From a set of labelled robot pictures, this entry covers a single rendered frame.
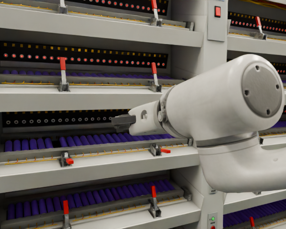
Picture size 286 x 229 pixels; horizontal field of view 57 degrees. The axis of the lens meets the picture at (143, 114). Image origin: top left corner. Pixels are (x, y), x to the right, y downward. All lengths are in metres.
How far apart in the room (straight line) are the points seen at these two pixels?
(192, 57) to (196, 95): 0.60
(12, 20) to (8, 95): 0.17
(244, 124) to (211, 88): 0.05
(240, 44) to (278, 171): 0.72
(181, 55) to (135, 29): 0.27
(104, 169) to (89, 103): 0.18
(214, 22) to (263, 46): 0.24
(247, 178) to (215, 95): 0.10
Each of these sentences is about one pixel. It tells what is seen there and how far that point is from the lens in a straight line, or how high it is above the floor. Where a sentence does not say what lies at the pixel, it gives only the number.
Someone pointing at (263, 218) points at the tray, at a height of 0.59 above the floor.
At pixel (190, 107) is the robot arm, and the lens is 0.33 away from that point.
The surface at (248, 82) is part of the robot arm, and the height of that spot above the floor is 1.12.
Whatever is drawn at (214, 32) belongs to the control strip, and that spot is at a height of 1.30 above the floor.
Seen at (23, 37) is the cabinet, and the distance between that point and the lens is 0.89.
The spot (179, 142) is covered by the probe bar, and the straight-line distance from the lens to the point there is 0.89.
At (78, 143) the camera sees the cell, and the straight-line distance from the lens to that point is 0.79.
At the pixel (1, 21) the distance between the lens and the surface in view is 0.70.
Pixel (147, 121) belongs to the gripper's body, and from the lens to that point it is 0.42.
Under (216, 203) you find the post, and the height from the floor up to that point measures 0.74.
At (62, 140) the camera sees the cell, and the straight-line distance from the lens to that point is 0.81.
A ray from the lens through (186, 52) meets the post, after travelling 0.95.
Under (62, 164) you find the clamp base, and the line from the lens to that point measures 0.71.
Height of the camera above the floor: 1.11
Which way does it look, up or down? 4 degrees down
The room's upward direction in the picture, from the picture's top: straight up
